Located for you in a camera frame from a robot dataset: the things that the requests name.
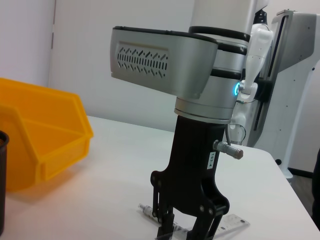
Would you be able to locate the grey white robot stand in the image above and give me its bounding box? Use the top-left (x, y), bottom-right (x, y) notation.
top-left (246, 9), bottom-right (320, 181)

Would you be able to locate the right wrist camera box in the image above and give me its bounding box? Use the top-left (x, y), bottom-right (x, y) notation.
top-left (110, 26), bottom-right (220, 100)

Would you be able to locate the clear plastic ruler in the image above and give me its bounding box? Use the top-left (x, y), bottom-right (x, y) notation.
top-left (156, 213), bottom-right (251, 240)

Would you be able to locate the grey white ballpoint pen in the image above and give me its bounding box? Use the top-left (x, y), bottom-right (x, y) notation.
top-left (137, 202), bottom-right (191, 237)

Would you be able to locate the right gripper plug and cable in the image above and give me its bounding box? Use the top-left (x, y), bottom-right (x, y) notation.
top-left (212, 123), bottom-right (245, 160)

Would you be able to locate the white humanoid robot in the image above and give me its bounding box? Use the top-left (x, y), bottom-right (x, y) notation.
top-left (228, 0), bottom-right (274, 146)

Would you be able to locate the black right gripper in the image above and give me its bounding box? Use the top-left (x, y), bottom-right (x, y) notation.
top-left (149, 115), bottom-right (230, 240)

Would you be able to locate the yellow plastic bin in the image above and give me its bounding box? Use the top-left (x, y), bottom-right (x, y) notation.
top-left (0, 77), bottom-right (95, 192)

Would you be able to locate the black mesh pen holder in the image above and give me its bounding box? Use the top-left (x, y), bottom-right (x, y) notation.
top-left (0, 129), bottom-right (10, 231)

